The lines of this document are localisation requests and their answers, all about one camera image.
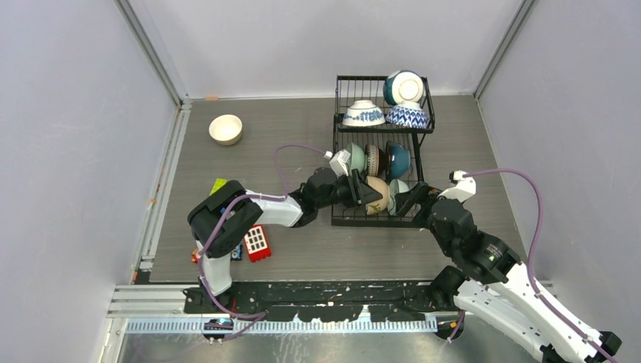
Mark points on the beige bowl with flower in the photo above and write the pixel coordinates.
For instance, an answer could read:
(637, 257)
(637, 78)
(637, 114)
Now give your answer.
(382, 203)

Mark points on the toy truck with green block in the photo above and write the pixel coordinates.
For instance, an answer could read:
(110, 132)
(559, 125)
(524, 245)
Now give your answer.
(218, 184)

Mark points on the light green bowl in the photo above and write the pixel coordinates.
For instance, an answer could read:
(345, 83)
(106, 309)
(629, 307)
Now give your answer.
(357, 159)

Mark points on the blue owl puzzle piece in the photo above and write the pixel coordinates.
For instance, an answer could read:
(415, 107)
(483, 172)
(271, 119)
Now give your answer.
(237, 253)

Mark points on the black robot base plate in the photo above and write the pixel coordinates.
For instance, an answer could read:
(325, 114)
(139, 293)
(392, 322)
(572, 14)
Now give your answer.
(328, 301)

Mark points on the red white toy block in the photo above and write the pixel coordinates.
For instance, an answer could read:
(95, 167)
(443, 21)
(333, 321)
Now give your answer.
(256, 244)

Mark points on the black patterned rim bowl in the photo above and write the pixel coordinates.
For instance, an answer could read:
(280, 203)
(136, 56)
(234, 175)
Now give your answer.
(376, 160)

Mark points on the blue white zigzag bowl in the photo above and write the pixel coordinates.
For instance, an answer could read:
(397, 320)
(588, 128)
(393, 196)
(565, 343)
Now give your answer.
(408, 114)

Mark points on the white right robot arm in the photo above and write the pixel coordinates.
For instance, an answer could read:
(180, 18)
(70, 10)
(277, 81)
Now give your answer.
(489, 280)

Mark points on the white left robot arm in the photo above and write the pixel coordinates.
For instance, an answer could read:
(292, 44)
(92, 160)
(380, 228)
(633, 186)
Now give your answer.
(221, 221)

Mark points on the pale green striped bowl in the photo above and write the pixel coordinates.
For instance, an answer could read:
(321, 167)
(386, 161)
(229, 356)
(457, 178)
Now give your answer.
(396, 186)

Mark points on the white blue floral bowl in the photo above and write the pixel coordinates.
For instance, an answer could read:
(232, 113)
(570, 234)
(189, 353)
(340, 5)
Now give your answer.
(363, 113)

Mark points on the teal bowl white base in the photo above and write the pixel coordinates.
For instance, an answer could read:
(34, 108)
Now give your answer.
(403, 85)

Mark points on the dark blue glazed bowl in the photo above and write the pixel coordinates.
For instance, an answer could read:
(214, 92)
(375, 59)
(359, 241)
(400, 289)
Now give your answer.
(399, 159)

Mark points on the black wire dish rack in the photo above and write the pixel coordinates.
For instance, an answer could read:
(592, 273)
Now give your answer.
(353, 88)

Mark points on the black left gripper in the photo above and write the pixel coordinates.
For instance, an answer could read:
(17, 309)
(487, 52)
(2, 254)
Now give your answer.
(360, 192)

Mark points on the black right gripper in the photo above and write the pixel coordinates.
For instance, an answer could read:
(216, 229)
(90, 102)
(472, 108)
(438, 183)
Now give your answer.
(422, 193)

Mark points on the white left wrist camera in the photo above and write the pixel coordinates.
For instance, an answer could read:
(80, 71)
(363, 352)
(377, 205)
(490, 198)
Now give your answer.
(340, 162)

